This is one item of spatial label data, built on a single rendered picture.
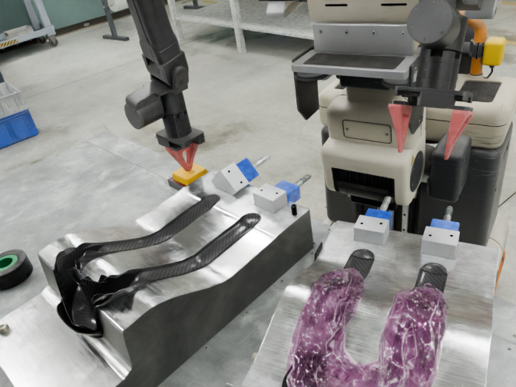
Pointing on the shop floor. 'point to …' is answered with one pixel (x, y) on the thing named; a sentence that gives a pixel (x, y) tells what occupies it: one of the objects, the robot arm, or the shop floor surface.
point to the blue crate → (17, 128)
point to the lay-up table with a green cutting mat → (246, 19)
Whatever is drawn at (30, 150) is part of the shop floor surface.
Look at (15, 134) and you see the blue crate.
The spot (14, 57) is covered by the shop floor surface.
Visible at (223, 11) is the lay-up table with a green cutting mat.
